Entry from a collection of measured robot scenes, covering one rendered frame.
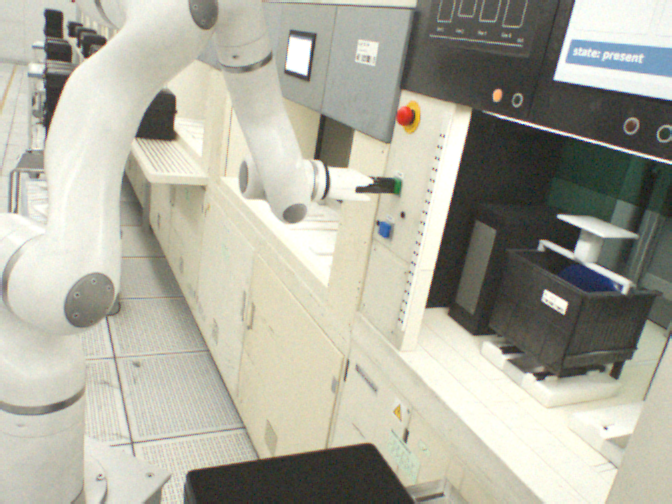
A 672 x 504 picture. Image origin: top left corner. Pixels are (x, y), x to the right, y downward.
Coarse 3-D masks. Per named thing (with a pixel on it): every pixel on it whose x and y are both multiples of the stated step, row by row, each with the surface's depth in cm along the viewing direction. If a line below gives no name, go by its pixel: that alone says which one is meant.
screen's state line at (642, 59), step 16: (576, 48) 84; (592, 48) 82; (608, 48) 80; (624, 48) 77; (640, 48) 75; (656, 48) 73; (576, 64) 84; (592, 64) 82; (608, 64) 80; (624, 64) 77; (640, 64) 75; (656, 64) 73
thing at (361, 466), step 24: (288, 456) 81; (312, 456) 82; (336, 456) 84; (360, 456) 86; (192, 480) 75; (216, 480) 77; (240, 480) 79; (264, 480) 80; (288, 480) 82; (312, 480) 84; (336, 480) 86; (360, 480) 88; (384, 480) 83
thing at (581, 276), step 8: (576, 264) 127; (560, 272) 131; (568, 272) 129; (576, 272) 127; (584, 272) 125; (592, 272) 123; (568, 280) 129; (576, 280) 127; (584, 280) 125; (592, 280) 123; (600, 280) 122; (608, 280) 120; (584, 288) 125; (592, 288) 123; (600, 288) 122; (608, 288) 120; (616, 288) 118
